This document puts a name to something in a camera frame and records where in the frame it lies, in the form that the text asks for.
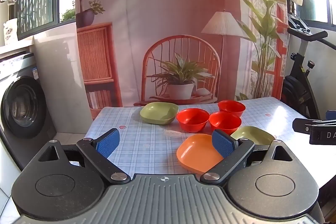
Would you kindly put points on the green square plate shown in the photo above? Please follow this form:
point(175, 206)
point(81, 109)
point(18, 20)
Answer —
point(157, 112)
point(254, 134)

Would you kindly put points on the checked blue tablecloth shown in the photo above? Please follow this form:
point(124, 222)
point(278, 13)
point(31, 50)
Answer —
point(147, 140)

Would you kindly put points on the grey washing machine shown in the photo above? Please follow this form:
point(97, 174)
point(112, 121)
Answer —
point(23, 108)

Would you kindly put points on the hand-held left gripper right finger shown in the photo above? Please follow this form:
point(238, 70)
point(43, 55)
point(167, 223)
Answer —
point(223, 144)

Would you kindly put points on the orange square plate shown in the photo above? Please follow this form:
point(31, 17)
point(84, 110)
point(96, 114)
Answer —
point(194, 151)

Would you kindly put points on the white printed bag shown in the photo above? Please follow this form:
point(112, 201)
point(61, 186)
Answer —
point(11, 32)

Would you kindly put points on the printed room backdrop cloth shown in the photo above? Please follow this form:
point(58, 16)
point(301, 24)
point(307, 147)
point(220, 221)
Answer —
point(170, 3)

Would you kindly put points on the red plastic bowl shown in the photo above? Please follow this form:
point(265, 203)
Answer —
point(231, 107)
point(193, 119)
point(225, 121)

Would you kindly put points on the black exercise bike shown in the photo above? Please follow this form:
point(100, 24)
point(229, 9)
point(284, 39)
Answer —
point(302, 77)

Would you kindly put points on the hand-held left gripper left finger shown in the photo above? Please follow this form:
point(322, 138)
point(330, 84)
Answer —
point(107, 142)

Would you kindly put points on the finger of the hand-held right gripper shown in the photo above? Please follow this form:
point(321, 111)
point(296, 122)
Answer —
point(302, 125)
point(331, 114)

